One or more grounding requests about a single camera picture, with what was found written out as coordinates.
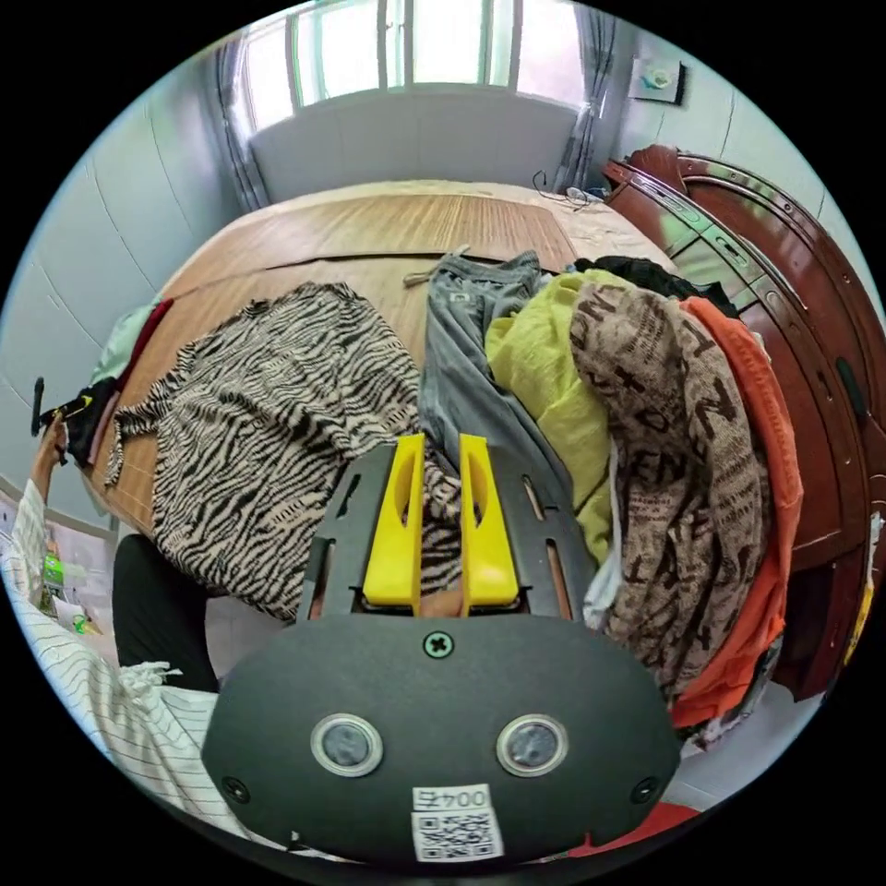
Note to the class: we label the grey curtain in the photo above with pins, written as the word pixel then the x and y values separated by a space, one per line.
pixel 588 97
pixel 239 124

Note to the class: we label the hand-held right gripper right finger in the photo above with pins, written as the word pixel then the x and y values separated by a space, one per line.
pixel 488 554

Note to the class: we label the zebra striped shirt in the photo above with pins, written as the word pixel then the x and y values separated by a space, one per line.
pixel 277 429

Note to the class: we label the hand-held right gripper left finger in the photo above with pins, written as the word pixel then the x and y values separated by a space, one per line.
pixel 394 547

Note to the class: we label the person's body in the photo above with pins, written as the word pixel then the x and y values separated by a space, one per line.
pixel 156 609

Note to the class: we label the person's left hand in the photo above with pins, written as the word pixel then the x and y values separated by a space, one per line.
pixel 50 457

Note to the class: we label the window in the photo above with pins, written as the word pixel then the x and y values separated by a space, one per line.
pixel 415 48

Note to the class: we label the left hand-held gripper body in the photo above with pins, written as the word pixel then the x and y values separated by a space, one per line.
pixel 73 408

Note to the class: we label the bed with woven mat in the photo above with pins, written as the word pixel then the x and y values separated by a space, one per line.
pixel 387 228

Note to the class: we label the framed wall picture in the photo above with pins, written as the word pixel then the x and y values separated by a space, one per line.
pixel 657 79

